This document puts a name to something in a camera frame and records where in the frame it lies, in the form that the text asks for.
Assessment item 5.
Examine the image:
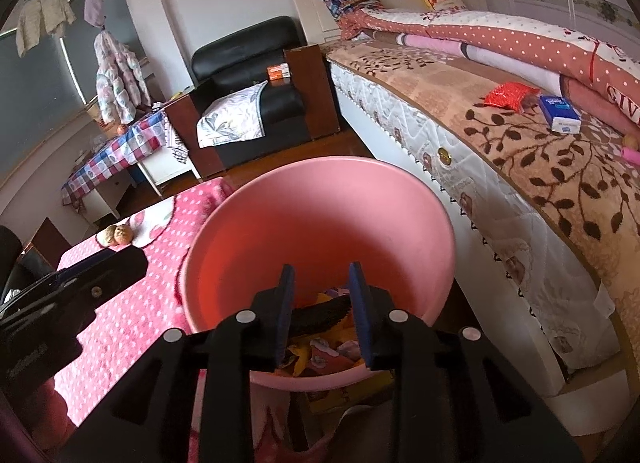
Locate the white quilted mattress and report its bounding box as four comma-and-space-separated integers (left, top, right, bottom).
327, 60, 621, 384

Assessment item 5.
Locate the floral padded jacket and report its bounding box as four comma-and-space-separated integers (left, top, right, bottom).
94, 30, 151, 124

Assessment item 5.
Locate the blue tissue pack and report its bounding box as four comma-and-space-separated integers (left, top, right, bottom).
539, 94, 583, 134

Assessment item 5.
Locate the black foam net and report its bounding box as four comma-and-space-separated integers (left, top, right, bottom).
290, 293, 353, 336

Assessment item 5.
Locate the red packet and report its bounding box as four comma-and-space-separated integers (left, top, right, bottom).
482, 83, 542, 110

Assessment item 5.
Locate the checkered tablecloth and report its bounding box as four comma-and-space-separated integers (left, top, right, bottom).
61, 103, 190, 206

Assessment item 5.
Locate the colourful printed pillow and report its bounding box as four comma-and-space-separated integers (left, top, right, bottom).
320, 0, 386, 21

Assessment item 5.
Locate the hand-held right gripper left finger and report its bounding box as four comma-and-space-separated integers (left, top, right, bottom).
55, 263, 297, 463

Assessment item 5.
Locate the cream knit sweater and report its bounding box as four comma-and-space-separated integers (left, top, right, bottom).
15, 0, 76, 58

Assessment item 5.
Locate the lilac hat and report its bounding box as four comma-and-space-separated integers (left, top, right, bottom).
84, 0, 110, 29

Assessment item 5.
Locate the pink dotted quilt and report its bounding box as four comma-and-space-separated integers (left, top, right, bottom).
337, 6, 640, 136

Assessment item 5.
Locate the floral white cloth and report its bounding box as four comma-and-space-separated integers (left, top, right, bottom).
196, 80, 269, 149

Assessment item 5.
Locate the brown wooden cabinet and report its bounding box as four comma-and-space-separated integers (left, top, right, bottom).
30, 217, 71, 271

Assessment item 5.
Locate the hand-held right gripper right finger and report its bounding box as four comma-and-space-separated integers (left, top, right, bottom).
347, 261, 586, 463

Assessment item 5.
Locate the black leather armchair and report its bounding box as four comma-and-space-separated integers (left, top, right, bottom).
0, 224, 56, 309

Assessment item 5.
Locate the white cabinet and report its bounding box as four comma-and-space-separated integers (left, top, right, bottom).
80, 146, 201, 226

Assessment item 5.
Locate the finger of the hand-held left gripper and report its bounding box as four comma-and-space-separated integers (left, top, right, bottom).
55, 247, 149, 328

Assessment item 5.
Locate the white bed frame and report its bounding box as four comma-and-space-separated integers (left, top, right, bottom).
287, 0, 631, 436

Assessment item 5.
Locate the black armchair with wooden sides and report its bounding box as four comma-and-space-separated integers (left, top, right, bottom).
165, 16, 346, 181

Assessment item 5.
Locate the brown leaf-print blanket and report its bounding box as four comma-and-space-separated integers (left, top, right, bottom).
325, 38, 640, 359

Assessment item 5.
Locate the pink plastic basin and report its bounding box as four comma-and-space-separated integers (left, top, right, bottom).
181, 156, 456, 394

